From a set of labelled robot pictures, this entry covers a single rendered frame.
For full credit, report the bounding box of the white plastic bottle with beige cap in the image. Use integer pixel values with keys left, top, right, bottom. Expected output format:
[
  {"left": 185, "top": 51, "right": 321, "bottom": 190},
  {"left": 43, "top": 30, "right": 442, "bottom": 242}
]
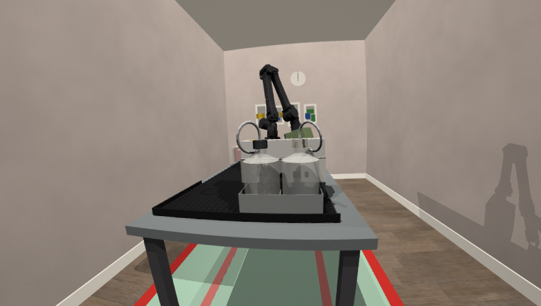
[{"left": 281, "top": 138, "right": 319, "bottom": 194}]

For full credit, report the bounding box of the grey two-compartment bottle holder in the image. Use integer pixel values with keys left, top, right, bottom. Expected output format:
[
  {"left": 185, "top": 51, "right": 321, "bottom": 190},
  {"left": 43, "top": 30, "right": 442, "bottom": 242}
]
[{"left": 238, "top": 182, "right": 323, "bottom": 214}]

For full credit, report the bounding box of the black perforated breadboard table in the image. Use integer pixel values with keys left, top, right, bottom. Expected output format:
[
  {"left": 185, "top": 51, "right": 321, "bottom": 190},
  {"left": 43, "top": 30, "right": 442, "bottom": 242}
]
[{"left": 162, "top": 161, "right": 337, "bottom": 214}]

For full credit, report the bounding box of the white plastic bottle with black cap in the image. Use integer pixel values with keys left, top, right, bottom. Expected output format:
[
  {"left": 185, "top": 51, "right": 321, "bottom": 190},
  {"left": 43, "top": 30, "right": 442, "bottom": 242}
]
[{"left": 243, "top": 140, "right": 280, "bottom": 194}]

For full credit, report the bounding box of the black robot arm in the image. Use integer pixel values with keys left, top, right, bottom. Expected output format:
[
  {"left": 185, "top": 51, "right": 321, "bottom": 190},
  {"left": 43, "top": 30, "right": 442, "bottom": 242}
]
[{"left": 258, "top": 64, "right": 301, "bottom": 137}]

